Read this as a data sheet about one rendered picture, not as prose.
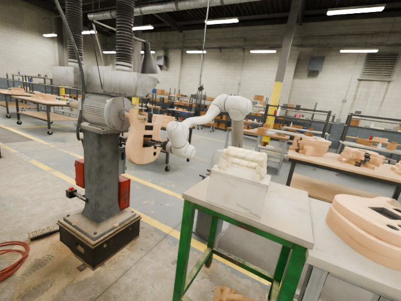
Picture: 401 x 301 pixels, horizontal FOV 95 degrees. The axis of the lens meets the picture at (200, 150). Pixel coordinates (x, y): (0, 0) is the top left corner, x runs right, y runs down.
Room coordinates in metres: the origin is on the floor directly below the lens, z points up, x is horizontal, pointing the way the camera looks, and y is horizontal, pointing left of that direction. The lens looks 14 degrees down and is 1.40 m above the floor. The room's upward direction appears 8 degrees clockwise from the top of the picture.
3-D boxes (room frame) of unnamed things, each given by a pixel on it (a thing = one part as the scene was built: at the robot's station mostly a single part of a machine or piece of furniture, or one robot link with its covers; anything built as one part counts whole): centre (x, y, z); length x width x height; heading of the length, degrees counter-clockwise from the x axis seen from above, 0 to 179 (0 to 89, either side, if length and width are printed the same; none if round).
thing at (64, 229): (1.50, 0.84, 0.12); 0.61 x 0.51 x 0.25; 154
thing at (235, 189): (0.86, -0.21, 1.02); 0.27 x 0.15 x 0.17; 68
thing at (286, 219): (1.02, -0.34, 0.55); 0.62 x 0.58 x 0.76; 64
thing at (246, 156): (0.81, -0.19, 1.20); 0.20 x 0.03 x 0.03; 67
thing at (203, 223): (1.82, -0.21, 0.35); 0.28 x 0.28 x 0.70; 56
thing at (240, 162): (0.96, -0.26, 1.12); 0.20 x 0.03 x 0.03; 67
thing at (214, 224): (1.36, -0.20, 0.45); 0.05 x 0.05 x 0.90; 64
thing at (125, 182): (1.65, 0.77, 0.49); 0.25 x 0.12 x 0.37; 64
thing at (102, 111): (1.48, 0.78, 1.25); 0.41 x 0.27 x 0.26; 64
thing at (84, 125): (1.50, 0.84, 1.11); 0.36 x 0.24 x 0.04; 64
